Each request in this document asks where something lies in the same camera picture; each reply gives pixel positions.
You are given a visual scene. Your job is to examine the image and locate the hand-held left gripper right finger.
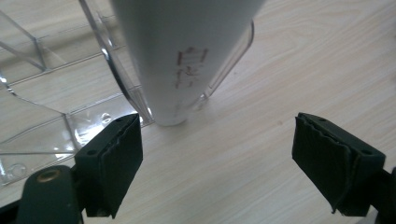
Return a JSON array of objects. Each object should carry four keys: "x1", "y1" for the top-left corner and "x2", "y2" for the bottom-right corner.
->
[{"x1": 291, "y1": 112, "x2": 388, "y2": 217}]

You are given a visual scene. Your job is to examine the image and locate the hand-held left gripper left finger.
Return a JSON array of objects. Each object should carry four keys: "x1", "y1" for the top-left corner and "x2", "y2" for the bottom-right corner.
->
[{"x1": 74, "y1": 113, "x2": 145, "y2": 219}]

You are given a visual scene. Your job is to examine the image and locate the clear acrylic divider rack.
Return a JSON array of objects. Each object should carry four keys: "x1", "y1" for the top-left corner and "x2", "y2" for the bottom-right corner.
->
[{"x1": 0, "y1": 0, "x2": 255, "y2": 189}]

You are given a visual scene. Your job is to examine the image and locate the white book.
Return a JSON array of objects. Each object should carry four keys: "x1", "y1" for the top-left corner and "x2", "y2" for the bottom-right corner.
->
[{"x1": 109, "y1": 0, "x2": 266, "y2": 127}]

